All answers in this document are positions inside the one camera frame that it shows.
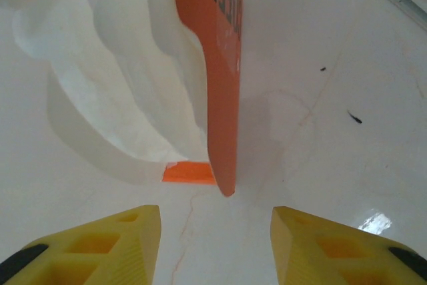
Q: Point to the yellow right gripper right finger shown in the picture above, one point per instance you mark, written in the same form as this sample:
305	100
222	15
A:
293	251

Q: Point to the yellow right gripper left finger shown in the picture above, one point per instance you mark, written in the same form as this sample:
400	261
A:
140	251

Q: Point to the orange coffee filter box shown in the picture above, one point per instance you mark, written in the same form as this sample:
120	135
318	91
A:
223	98

